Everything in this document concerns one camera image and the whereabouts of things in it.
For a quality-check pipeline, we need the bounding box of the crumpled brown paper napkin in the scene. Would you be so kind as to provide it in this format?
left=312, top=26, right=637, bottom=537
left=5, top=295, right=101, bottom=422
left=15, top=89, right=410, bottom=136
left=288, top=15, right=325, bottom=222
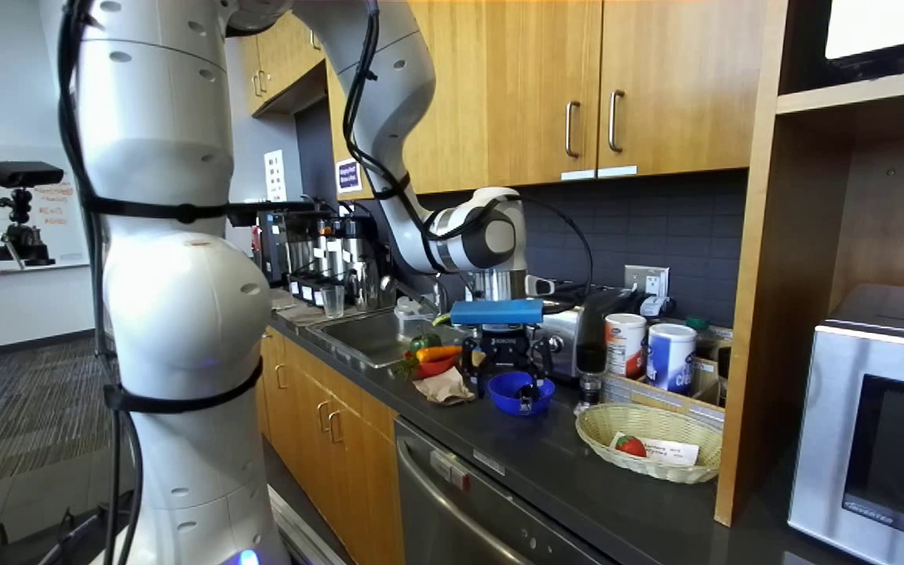
left=414, top=368, right=475, bottom=406

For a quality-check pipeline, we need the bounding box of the stainless steel microwave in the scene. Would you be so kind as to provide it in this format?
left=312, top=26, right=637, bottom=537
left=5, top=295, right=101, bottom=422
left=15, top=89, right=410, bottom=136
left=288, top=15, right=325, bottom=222
left=789, top=286, right=904, bottom=565

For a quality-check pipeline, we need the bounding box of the white wall outlet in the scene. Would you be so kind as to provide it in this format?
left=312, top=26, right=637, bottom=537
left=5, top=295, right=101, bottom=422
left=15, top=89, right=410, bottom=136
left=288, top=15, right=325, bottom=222
left=624, top=263, right=667, bottom=295

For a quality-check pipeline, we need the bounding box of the coffee machine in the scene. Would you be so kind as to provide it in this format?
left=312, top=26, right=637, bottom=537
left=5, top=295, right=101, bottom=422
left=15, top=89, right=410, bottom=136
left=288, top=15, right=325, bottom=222
left=250, top=202, right=381, bottom=317

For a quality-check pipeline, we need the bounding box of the purple wall sign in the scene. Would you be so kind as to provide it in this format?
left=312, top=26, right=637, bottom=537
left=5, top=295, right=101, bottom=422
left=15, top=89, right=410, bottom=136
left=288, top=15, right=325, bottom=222
left=335, top=158, right=360, bottom=195

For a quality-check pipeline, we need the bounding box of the black camera on tripod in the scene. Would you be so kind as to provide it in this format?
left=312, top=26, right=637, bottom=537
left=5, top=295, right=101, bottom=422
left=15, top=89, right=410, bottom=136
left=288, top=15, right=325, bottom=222
left=0, top=160, right=63, bottom=267

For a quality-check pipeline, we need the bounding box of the orange toy pepper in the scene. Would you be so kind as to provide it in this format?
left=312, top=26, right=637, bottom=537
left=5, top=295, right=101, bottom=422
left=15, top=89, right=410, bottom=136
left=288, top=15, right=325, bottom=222
left=414, top=345, right=461, bottom=376

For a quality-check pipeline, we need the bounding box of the stainless steel dishwasher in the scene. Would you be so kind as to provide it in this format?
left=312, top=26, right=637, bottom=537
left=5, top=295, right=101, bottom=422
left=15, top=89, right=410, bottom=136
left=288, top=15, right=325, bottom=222
left=395, top=420, right=611, bottom=565

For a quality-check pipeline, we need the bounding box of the small red object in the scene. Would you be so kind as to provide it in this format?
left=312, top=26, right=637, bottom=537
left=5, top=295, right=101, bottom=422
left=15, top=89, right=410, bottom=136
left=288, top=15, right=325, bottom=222
left=619, top=436, right=646, bottom=457

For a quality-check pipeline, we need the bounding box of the blue and white canister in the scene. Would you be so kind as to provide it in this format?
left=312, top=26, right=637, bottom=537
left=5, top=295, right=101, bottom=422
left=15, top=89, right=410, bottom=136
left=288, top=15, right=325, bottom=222
left=646, top=324, right=696, bottom=391

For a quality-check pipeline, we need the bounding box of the silver four-slot toaster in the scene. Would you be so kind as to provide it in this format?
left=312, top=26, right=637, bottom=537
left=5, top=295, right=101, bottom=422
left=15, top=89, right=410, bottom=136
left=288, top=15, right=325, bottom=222
left=541, top=279, right=635, bottom=381

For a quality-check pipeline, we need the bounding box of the woven wicker basket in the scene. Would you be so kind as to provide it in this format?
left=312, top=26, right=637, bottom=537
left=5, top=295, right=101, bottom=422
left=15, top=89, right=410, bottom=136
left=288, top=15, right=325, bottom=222
left=574, top=402, right=721, bottom=484

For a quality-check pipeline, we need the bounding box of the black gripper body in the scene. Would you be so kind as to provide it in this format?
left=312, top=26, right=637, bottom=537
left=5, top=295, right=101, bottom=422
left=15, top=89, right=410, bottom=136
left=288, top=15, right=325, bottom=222
left=463, top=325, right=551, bottom=391

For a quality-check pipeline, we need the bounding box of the white handwritten note card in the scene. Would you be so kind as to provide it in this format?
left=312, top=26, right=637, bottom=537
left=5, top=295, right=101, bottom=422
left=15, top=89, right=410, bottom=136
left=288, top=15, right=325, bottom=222
left=611, top=432, right=700, bottom=468

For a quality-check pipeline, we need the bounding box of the stainless steel sink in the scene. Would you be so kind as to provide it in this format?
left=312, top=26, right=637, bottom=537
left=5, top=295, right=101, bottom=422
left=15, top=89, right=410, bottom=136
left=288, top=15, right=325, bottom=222
left=309, top=315, right=409, bottom=368

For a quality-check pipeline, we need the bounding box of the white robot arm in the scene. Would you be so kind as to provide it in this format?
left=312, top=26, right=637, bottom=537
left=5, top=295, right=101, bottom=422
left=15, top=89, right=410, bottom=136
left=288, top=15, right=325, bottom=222
left=56, top=0, right=528, bottom=565

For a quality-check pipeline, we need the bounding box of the red and white canister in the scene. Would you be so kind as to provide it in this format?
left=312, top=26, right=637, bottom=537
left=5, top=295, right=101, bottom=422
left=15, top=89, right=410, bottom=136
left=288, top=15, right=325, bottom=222
left=607, top=315, right=646, bottom=376

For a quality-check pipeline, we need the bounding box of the black metal spoon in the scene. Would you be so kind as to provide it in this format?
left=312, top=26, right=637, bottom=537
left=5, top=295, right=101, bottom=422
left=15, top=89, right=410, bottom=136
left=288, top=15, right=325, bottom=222
left=515, top=386, right=541, bottom=415

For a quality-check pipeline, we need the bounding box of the blue plastic bowl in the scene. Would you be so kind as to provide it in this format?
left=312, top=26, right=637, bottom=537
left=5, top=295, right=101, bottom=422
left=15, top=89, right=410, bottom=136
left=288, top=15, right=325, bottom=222
left=486, top=370, right=554, bottom=416

